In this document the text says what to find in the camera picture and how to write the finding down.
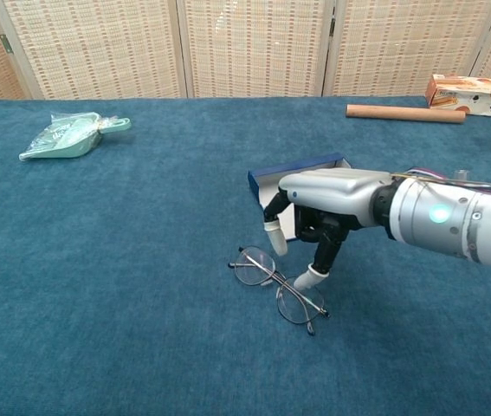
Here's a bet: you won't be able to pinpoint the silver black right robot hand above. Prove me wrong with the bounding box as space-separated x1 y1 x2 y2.
263 169 391 290

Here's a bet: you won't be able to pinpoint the blue glasses case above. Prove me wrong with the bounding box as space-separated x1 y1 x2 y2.
247 152 353 243

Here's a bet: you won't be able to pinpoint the orange biscuit box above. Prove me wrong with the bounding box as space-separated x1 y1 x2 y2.
425 73 491 120

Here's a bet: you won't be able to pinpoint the green dustpan in plastic bag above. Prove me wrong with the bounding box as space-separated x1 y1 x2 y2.
18 111 132 162

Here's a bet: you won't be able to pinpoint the blue table cloth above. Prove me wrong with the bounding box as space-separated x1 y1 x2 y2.
0 95 491 416

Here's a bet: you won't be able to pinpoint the thin wire-frame eyeglasses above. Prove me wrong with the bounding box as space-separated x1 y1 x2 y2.
227 245 331 337

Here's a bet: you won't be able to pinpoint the wooden rolling pin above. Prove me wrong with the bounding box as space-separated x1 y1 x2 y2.
346 103 468 125

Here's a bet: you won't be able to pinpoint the bamboo folding screen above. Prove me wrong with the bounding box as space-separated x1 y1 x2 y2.
0 0 491 103

